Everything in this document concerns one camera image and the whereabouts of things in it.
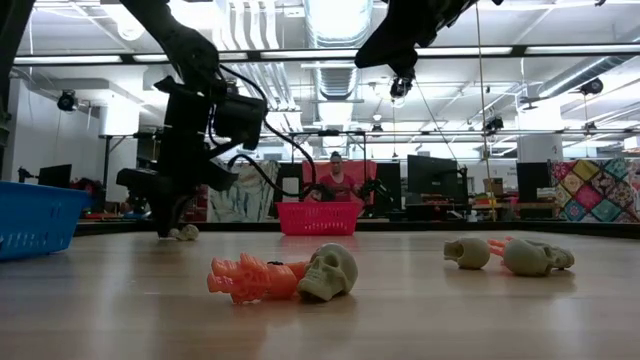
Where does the black partition panel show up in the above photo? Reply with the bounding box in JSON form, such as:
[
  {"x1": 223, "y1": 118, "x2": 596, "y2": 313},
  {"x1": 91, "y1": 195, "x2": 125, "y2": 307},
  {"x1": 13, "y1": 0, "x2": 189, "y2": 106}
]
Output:
[
  {"x1": 272, "y1": 162, "x2": 304, "y2": 219},
  {"x1": 374, "y1": 162, "x2": 404, "y2": 217}
]

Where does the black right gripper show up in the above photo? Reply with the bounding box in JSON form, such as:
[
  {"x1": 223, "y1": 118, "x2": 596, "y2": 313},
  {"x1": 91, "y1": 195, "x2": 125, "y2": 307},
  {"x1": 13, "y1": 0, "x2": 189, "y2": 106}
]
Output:
[{"x1": 354, "y1": 0, "x2": 479, "y2": 80}]

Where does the white box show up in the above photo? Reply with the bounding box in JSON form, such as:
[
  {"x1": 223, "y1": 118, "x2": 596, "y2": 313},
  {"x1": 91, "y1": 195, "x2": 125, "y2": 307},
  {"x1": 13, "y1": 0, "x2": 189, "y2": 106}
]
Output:
[{"x1": 282, "y1": 177, "x2": 300, "y2": 203}]

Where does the black aluminium table frame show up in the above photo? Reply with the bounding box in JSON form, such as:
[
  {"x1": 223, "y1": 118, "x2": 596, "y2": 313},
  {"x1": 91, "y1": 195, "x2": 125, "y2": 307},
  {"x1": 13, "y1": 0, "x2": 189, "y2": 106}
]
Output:
[{"x1": 73, "y1": 219, "x2": 640, "y2": 237}]

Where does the large black monitor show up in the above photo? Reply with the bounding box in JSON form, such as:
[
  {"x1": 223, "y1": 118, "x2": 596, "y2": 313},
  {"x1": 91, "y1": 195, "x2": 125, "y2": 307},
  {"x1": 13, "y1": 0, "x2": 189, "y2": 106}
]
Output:
[{"x1": 406, "y1": 154, "x2": 469, "y2": 199}]

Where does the small black monitor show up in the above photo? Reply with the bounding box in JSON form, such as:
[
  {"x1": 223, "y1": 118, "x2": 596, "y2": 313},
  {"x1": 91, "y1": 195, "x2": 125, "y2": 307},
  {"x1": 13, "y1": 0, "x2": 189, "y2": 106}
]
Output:
[{"x1": 38, "y1": 163, "x2": 73, "y2": 190}]

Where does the colourful patchwork quilt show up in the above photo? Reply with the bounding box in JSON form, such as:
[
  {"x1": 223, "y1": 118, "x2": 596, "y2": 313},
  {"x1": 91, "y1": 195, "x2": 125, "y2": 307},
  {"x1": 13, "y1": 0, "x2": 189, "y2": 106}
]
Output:
[{"x1": 548, "y1": 158, "x2": 640, "y2": 224}]

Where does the orange plastic skeleton toy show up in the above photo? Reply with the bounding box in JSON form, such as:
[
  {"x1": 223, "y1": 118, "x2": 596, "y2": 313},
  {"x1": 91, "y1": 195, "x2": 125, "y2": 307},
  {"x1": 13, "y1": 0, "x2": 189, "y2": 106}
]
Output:
[
  {"x1": 211, "y1": 252, "x2": 310, "y2": 281},
  {"x1": 487, "y1": 237, "x2": 514, "y2": 259},
  {"x1": 207, "y1": 273, "x2": 301, "y2": 305}
]

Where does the blue plastic basket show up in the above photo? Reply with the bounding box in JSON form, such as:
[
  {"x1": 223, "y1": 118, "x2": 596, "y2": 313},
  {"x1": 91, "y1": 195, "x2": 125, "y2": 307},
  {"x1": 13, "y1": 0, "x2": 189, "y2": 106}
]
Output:
[{"x1": 0, "y1": 180, "x2": 94, "y2": 262}]

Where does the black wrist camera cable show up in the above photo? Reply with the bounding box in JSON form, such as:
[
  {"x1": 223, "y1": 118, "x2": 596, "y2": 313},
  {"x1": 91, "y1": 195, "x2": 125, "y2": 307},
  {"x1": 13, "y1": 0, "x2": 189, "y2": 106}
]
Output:
[{"x1": 207, "y1": 63, "x2": 319, "y2": 200}]

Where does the black overhead frame bar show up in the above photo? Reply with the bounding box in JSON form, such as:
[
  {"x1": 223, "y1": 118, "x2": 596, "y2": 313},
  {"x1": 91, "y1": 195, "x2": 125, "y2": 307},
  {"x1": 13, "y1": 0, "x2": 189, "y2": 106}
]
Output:
[{"x1": 12, "y1": 44, "x2": 640, "y2": 66}]

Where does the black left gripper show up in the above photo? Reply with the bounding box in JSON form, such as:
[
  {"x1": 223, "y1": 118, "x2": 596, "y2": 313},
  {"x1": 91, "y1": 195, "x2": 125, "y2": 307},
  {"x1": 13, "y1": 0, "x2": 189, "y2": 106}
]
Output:
[{"x1": 115, "y1": 74, "x2": 269, "y2": 240}]

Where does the white green painted cloth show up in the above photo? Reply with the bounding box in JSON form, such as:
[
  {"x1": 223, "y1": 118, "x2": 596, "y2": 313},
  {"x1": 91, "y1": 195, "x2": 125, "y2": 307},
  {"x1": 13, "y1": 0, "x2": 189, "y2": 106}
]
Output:
[{"x1": 207, "y1": 160, "x2": 280, "y2": 224}]

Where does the person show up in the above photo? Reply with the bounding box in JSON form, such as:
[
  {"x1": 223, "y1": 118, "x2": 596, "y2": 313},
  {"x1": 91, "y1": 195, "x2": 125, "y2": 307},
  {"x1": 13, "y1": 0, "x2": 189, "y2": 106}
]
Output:
[{"x1": 319, "y1": 151, "x2": 359, "y2": 203}]

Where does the red plastic basket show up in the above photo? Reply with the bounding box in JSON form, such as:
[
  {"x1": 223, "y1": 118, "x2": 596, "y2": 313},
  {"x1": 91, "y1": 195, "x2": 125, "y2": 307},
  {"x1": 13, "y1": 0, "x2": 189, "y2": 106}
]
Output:
[{"x1": 274, "y1": 201, "x2": 364, "y2": 237}]

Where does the red backdrop cloth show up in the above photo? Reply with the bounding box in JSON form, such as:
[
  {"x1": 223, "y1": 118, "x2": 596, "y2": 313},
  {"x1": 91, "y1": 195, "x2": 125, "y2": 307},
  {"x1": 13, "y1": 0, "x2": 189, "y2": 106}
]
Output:
[{"x1": 302, "y1": 160, "x2": 379, "y2": 204}]

